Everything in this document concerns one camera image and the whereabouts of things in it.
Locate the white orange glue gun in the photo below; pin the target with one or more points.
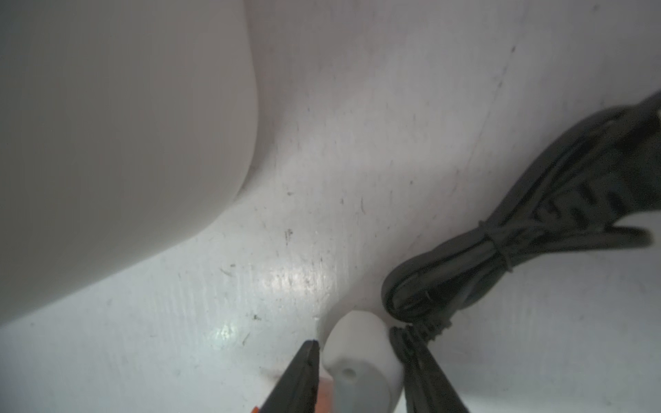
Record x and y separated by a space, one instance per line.
571 198

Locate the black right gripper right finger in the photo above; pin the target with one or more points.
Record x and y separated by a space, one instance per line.
427 388

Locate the white plastic storage box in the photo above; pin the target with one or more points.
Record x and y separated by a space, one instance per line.
126 127

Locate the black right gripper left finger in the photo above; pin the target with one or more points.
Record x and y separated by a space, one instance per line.
297 390

